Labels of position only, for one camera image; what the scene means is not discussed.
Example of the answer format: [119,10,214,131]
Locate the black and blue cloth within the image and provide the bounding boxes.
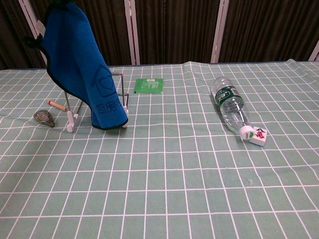
[22,0,128,130]

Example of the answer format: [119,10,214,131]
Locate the green sachet packet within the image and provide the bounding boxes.
[133,78,164,94]

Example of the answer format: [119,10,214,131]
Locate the green checked tablecloth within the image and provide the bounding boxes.
[0,59,319,239]

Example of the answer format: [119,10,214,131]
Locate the clear plastic water bottle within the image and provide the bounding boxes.
[211,76,255,140]

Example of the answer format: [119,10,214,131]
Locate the white mahjong tile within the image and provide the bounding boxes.
[249,126,268,147]

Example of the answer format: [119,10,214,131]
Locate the small wooden stick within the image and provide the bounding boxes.
[47,100,67,112]

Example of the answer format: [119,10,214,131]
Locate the olive correction tape dispenser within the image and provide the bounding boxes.
[33,111,55,128]

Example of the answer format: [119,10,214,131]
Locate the white partition post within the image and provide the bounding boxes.
[308,39,319,62]
[124,0,141,65]
[210,0,230,63]
[18,0,48,68]

